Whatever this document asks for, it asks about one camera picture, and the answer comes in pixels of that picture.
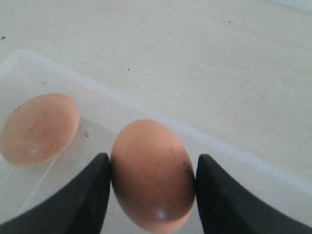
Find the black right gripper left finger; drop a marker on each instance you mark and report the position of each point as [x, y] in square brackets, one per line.
[78, 208]

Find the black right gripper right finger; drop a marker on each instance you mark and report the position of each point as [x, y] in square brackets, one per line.
[226, 207]

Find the brown egg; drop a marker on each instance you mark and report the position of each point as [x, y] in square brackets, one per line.
[152, 176]
[39, 130]

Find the clear plastic drawer bin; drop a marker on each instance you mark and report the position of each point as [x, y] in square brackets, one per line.
[103, 113]

